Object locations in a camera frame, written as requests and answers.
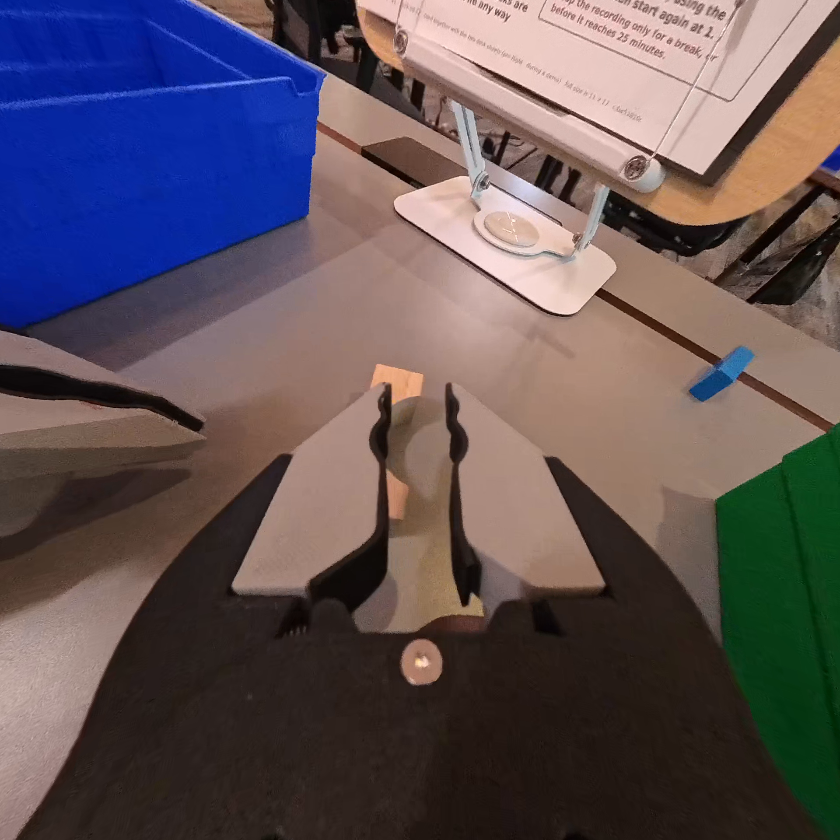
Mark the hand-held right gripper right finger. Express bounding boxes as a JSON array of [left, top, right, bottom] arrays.
[[445, 382, 608, 610]]

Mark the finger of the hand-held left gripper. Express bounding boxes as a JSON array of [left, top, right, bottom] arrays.
[[0, 330, 207, 434], [0, 382, 207, 542]]

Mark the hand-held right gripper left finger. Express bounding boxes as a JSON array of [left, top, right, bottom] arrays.
[[230, 382, 395, 618]]

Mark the wooden arch block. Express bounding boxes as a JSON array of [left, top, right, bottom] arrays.
[[369, 364, 425, 522]]

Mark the blue plastic bin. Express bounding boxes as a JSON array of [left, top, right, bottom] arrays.
[[0, 0, 327, 330]]

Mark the green plastic bin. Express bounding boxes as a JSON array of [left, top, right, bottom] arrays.
[[715, 427, 840, 834]]

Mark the white document stand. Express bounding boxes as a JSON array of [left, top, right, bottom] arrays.
[[392, 26, 667, 317]]

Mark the blue rectangular block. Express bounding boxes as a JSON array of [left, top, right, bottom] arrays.
[[689, 346, 756, 403]]

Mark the wooden backing board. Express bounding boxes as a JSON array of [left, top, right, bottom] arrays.
[[356, 0, 840, 229]]

